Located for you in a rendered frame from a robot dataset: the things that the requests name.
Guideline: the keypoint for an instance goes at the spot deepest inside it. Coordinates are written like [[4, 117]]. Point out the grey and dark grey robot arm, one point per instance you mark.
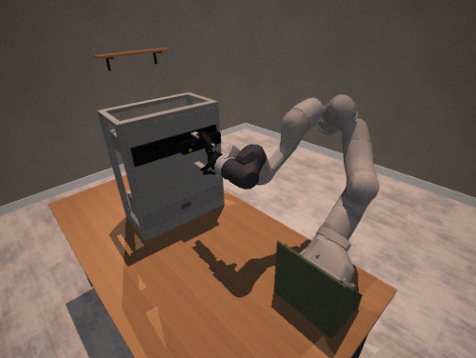
[[249, 167]]

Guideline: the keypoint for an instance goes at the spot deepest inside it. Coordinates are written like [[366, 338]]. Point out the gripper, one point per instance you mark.
[[210, 150]]

